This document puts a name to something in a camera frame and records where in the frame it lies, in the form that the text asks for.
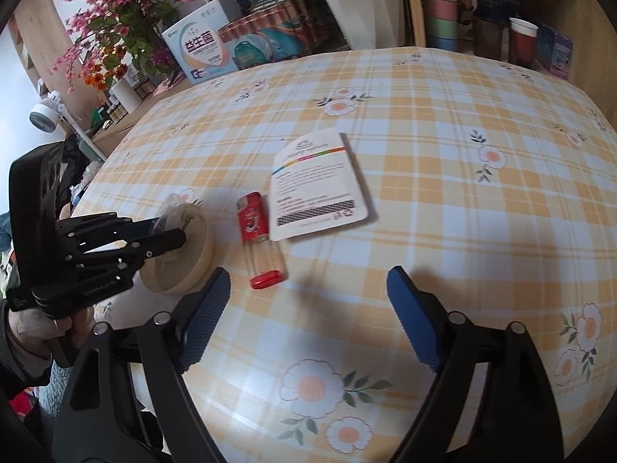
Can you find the red lighter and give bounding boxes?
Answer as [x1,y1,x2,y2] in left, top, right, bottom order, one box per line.
[236,192,285,290]

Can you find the white angular flower pot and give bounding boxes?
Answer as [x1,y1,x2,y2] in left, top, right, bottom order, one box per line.
[320,0,406,51]

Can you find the dark clothes pile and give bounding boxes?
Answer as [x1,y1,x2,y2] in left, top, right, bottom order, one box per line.
[62,135,99,194]

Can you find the teal patterned box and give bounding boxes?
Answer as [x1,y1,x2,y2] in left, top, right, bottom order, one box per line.
[219,0,350,71]

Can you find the stack of coloured cups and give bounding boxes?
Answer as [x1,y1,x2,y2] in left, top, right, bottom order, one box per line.
[423,0,459,51]

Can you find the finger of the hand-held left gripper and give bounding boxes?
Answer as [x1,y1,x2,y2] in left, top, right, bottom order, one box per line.
[57,211,168,252]
[71,229,189,279]

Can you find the white vase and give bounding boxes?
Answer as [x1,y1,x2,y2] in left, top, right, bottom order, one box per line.
[110,76,142,109]

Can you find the white standing fan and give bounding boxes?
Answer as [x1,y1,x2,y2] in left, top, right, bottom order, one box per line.
[29,91,107,162]

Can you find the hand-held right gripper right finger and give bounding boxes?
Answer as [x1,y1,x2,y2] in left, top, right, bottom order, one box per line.
[386,265,565,463]

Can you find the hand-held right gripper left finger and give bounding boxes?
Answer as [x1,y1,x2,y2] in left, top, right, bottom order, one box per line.
[52,266,232,463]

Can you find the small blue box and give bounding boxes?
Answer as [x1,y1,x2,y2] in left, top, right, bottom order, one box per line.
[535,24,575,80]

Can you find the pink blossom flower arrangement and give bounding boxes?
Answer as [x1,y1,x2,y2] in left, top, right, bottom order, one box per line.
[41,0,198,92]

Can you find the yellow checked tablecloth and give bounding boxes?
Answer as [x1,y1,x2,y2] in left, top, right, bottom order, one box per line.
[70,47,617,463]

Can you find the clear plastic wrapper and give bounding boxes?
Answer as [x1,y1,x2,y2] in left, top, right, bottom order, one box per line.
[154,195,194,232]

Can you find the brown glass cup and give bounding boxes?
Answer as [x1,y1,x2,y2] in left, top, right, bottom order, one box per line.
[472,17,504,61]

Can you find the wooden shelf unit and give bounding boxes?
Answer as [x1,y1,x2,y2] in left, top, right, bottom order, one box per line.
[400,0,617,83]

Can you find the row of small bottles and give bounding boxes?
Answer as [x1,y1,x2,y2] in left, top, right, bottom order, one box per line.
[96,70,157,123]

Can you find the white supplement box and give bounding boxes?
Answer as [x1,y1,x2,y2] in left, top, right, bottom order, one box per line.
[161,2,237,86]

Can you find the person's left hand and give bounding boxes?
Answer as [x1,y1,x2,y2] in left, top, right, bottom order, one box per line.
[10,306,96,354]

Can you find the orange flower sprig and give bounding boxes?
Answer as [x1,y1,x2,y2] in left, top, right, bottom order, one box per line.
[82,43,126,92]

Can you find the wooden sideboard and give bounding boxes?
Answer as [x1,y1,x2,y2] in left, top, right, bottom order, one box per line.
[36,72,194,155]

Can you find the red cup with white rim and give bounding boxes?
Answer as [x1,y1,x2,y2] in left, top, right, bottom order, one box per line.
[508,18,539,69]

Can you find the white printed card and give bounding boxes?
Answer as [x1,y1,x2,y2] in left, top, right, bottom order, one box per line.
[269,129,377,242]

